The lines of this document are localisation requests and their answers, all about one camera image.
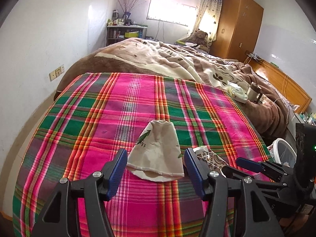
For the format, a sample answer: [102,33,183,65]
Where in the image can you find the pink and green plaid cloth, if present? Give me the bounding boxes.
[12,72,272,237]

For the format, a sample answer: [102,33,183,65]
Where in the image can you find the white tissue pack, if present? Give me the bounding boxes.
[226,80,250,103]

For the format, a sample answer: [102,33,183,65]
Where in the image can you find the bright window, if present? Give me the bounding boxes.
[147,0,199,27]

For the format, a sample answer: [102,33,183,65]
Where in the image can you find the brown teddy bear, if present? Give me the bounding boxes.
[186,30,209,51]

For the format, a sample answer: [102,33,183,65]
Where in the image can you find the brown and cream blanket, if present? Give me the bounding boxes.
[54,38,289,137]

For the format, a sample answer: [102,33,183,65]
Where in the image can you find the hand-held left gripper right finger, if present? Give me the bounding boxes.
[184,148,284,237]

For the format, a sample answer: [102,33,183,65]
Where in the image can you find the dried flower branches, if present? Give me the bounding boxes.
[116,0,141,20]

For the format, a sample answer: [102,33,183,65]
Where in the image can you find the brown printed snack wrapper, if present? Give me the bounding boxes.
[193,146,229,177]

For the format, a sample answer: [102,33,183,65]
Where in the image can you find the steel thermos mug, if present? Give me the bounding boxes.
[246,82,263,104]

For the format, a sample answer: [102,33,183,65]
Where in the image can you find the patterned curtain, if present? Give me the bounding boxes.
[191,0,224,42]

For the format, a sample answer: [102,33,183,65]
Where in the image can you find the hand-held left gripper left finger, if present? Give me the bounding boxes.
[31,148,128,237]

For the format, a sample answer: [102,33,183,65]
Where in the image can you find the wooden bed headboard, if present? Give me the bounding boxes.
[244,59,313,114]

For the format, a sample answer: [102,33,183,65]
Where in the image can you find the power strip with plugs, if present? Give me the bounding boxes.
[245,51,263,62]

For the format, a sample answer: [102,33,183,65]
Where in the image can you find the light purple pillow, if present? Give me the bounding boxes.
[281,96,300,110]

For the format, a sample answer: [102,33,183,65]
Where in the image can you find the beige wall socket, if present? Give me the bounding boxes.
[49,65,66,81]

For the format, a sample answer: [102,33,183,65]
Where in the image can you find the group of small cosmetic bottles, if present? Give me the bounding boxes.
[296,111,316,125]

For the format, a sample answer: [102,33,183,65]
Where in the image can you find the dark cluttered shelf unit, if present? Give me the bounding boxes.
[106,25,149,47]

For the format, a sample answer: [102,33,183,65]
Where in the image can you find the white plastic bin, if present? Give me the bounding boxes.
[268,138,298,166]

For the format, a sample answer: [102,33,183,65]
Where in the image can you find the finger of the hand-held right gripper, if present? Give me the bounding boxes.
[236,157,295,182]
[222,165,292,190]

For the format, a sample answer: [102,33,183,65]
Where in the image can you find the wooden wardrobe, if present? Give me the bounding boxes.
[210,0,264,63]

